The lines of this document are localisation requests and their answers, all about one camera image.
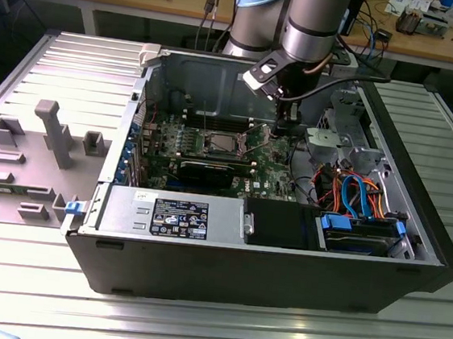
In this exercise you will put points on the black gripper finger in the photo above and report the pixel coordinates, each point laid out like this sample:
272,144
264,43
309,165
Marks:
284,129

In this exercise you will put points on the silver CPU plate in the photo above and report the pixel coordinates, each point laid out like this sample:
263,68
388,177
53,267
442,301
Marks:
230,141

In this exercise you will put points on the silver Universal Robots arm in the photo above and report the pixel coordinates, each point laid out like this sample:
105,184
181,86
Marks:
311,16

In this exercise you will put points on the CPU socket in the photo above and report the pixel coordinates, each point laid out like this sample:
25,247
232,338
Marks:
206,145

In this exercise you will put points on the black plastic cover box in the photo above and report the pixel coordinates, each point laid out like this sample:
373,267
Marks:
277,223

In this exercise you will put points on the metal CPU cooler heatsink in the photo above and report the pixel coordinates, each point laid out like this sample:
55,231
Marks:
406,20

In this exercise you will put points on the green motherboard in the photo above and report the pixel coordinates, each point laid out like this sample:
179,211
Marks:
267,169

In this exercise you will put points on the silver drive bay cage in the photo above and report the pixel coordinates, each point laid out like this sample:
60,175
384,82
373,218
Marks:
348,113

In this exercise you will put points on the black computer tower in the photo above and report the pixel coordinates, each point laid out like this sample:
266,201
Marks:
355,17

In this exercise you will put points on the black graphics card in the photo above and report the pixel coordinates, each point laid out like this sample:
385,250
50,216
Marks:
205,175

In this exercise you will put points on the small black box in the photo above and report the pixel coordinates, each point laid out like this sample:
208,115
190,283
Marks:
383,35

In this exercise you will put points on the hard disk in blue carrier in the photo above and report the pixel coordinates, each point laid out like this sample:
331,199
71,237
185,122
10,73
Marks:
336,222

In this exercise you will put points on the printed paper sheets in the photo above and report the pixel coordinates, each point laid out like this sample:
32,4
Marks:
396,3

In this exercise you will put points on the grey electronic device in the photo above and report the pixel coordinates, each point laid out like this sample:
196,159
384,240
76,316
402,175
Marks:
432,25

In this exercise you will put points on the grey plastic case latch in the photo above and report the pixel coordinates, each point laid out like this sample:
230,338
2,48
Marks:
149,54

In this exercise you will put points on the black open PC case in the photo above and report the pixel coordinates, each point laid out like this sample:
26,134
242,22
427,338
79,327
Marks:
239,276

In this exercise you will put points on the silver power supply unit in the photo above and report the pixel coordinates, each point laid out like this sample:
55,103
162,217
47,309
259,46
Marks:
125,207

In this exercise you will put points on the blue case latch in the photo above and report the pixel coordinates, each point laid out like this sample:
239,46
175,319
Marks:
74,208

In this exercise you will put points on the grey plastic parts rack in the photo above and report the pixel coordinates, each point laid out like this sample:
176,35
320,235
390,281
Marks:
48,167

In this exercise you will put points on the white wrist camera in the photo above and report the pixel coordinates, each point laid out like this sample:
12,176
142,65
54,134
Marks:
254,81

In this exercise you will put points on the silver round metal bracket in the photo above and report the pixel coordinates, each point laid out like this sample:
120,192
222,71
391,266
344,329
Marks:
326,141

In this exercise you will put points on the blue slot retention bracket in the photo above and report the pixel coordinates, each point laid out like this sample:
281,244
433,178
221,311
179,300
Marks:
120,174

